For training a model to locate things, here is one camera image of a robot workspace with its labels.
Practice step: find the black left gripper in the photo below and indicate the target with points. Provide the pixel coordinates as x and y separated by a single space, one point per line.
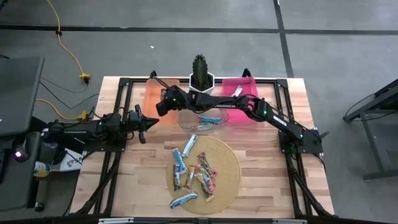
133 124

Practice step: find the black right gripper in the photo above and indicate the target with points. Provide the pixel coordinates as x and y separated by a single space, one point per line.
174 101

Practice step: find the green brown granola bar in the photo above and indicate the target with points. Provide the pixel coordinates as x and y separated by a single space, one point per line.
203 126

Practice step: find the light blue white granola bar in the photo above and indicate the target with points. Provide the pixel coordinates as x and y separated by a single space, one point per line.
189 145

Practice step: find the blue snack bar wrapper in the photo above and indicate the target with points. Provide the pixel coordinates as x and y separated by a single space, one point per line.
179 160

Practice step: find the yellow brown granola bar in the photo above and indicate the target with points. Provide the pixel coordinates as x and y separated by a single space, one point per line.
188 178

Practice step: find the red blue granola bar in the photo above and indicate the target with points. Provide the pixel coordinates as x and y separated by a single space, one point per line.
209 183

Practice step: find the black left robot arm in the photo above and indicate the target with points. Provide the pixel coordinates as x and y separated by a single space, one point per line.
77 132

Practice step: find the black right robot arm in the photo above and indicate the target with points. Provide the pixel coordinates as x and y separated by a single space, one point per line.
280 119

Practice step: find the dark blue Chewy granola bar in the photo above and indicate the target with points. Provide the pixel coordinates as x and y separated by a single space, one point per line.
176 177

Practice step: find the orange translucent plastic tray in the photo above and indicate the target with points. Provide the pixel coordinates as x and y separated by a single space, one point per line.
149 105

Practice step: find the clear plastic tray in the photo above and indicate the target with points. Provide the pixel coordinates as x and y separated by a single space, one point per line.
186 123

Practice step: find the black table clamp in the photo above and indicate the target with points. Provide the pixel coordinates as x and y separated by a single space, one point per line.
153 74
246 73

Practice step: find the green cactus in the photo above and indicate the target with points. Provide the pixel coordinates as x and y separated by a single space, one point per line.
200 71

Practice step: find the pink translucent plastic tray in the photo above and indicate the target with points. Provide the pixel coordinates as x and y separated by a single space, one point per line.
245 84

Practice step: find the white printed bag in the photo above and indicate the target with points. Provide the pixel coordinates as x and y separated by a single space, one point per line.
71 161

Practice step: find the round woven straw placemat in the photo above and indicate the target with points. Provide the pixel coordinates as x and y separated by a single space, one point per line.
227 174

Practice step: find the white yellow bottle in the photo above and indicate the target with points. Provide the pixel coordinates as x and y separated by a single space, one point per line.
42 168

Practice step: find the black lit computer mouse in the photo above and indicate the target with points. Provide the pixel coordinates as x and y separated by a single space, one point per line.
19 152

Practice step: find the gray monitor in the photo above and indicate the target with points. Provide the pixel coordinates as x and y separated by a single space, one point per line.
18 93

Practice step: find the black caster wheel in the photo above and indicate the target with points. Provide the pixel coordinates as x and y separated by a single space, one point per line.
38 207

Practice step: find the dark metal stand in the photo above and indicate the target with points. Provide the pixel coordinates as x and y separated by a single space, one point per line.
381 175

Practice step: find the silver metal bracket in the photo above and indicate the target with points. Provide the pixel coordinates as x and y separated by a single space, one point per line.
289 221
115 221

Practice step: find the black aluminium table frame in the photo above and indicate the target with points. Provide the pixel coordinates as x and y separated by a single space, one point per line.
282 83

